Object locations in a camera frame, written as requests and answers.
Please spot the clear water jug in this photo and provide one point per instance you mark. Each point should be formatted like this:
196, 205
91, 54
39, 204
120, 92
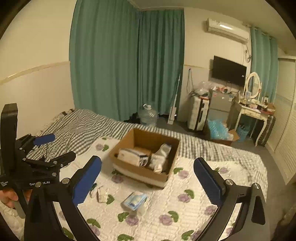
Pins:
148, 115

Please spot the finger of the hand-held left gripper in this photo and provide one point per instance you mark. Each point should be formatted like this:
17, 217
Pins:
62, 158
44, 139

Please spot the wide green curtain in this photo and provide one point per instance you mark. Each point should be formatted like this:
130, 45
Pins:
104, 58

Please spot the narrow green curtain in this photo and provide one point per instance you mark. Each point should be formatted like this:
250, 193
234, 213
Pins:
263, 64

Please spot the person's left hand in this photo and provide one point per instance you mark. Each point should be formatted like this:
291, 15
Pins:
8, 197

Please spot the white air conditioner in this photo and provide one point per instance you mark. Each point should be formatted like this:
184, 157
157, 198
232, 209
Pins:
227, 30

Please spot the white flat mop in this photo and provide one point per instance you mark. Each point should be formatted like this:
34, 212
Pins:
172, 113

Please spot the blue plastic bag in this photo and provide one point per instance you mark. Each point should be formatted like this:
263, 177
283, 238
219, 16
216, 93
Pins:
217, 129

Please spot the blue face mask pack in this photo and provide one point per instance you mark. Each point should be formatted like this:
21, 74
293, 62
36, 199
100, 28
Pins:
135, 199

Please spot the clear plastic bag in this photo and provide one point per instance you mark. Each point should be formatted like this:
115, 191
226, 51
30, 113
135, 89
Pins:
203, 87

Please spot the white oval mirror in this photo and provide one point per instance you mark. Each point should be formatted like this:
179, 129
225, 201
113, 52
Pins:
253, 84

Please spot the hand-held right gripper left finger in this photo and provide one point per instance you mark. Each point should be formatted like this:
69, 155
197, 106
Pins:
86, 182

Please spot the white floral quilt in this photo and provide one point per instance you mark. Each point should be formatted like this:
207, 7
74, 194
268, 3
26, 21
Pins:
185, 208

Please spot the grey striped bed sheet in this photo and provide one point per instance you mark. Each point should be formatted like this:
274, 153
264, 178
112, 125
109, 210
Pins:
81, 125

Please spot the white package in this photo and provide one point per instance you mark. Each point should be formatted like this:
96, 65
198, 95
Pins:
129, 155

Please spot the white suitcase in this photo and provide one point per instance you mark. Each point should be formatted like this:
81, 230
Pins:
198, 113

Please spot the black suitcase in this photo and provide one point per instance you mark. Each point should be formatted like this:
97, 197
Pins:
267, 131

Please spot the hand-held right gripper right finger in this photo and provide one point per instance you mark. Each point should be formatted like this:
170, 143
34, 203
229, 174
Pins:
208, 183

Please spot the black wall television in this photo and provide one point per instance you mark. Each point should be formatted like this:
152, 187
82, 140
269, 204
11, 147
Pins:
229, 70

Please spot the white socks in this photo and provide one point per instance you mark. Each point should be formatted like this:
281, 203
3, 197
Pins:
159, 157

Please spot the blue basket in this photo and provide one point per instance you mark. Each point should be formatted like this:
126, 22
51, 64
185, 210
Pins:
242, 134

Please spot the grey mini fridge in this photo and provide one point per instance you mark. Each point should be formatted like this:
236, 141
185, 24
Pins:
219, 106

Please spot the white vanity table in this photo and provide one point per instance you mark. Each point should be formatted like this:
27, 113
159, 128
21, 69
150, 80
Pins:
249, 112

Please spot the white louvered wardrobe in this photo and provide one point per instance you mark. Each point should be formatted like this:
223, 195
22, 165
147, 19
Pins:
285, 115

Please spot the small cardboard box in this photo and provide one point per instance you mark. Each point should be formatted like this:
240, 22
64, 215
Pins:
233, 135

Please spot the dark cloth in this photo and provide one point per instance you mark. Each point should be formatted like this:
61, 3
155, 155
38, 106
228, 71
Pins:
133, 118

